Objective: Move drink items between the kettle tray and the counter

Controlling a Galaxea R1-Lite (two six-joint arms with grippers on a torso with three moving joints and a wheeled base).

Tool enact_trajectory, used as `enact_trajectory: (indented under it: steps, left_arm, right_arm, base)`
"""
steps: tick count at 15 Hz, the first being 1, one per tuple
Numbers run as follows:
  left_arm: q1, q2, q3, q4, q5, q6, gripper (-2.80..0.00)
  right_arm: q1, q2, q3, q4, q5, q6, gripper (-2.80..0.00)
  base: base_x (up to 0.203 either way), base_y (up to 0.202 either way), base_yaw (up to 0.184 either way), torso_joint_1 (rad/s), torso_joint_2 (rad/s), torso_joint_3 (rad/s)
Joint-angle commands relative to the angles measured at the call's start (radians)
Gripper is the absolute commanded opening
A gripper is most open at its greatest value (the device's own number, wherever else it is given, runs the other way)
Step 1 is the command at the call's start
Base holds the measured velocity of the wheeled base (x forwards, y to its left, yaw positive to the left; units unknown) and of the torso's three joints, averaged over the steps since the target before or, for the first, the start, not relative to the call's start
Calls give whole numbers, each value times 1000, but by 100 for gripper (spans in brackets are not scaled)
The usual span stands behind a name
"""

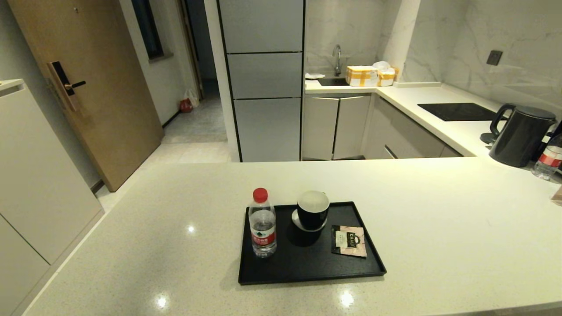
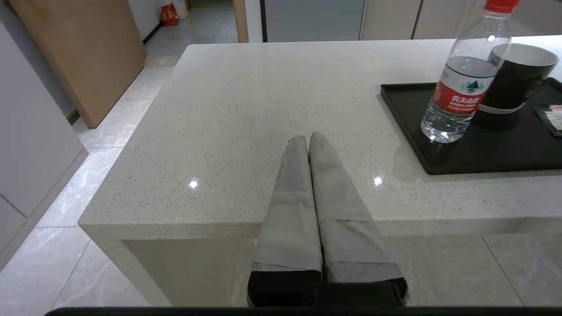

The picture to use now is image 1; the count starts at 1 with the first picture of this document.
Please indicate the black cup white inside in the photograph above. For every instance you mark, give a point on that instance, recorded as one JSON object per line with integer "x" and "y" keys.
{"x": 312, "y": 213}

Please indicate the round white coaster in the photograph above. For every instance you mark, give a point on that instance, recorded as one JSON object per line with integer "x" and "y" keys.
{"x": 296, "y": 219}

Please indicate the pink tea bag packet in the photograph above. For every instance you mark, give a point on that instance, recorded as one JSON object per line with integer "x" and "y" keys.
{"x": 349, "y": 241}

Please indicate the clear water bottle red label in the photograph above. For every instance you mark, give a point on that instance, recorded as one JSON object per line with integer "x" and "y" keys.
{"x": 548, "y": 161}
{"x": 262, "y": 227}

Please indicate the black electric kettle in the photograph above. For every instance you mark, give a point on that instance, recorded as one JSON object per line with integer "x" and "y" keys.
{"x": 521, "y": 139}

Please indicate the tall grey refrigerator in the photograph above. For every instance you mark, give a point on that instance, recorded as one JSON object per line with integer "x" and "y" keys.
{"x": 265, "y": 127}

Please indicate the grey sink cabinet door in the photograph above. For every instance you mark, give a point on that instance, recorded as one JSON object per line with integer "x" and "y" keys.
{"x": 319, "y": 129}
{"x": 353, "y": 127}

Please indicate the white cloth by sink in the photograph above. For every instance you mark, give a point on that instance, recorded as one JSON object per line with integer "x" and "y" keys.
{"x": 314, "y": 76}

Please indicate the dark kitchen sink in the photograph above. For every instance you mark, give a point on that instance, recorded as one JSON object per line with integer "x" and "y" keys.
{"x": 333, "y": 81}

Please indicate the white plastic bag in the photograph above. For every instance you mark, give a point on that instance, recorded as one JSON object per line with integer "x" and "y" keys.
{"x": 193, "y": 97}

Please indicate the red bag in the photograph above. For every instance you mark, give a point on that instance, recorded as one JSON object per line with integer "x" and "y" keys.
{"x": 186, "y": 106}

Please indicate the chrome sink faucet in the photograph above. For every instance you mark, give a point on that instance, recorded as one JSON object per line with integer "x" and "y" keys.
{"x": 337, "y": 65}

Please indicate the black rectangular serving tray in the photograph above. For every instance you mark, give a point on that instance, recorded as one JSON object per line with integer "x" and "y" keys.
{"x": 303, "y": 270}

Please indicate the large box yellow tape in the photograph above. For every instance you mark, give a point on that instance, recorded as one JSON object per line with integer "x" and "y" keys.
{"x": 362, "y": 76}

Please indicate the grey lower kitchen cabinet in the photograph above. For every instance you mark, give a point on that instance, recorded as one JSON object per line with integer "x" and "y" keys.
{"x": 408, "y": 138}

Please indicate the small box yellow tape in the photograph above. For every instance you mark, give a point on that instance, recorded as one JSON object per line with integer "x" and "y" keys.
{"x": 387, "y": 77}

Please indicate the white bag on boxes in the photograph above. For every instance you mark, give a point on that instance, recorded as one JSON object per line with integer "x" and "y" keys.
{"x": 382, "y": 65}

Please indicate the black induction cooktop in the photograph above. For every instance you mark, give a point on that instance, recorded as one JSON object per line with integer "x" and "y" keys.
{"x": 456, "y": 112}

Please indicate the dark narrow window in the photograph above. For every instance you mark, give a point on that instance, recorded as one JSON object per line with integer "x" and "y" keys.
{"x": 148, "y": 28}

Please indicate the wooden entrance door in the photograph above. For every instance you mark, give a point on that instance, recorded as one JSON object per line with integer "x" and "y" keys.
{"x": 101, "y": 109}

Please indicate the black electronic door lock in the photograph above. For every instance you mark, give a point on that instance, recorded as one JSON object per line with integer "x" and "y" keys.
{"x": 61, "y": 83}

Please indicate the white tall cabinet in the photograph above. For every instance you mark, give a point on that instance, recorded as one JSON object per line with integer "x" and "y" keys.
{"x": 39, "y": 184}

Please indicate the brown cardboard piece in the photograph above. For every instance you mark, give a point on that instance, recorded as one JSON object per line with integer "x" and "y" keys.
{"x": 557, "y": 196}

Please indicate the dark wall socket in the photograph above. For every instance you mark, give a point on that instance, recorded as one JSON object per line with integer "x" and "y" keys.
{"x": 494, "y": 58}

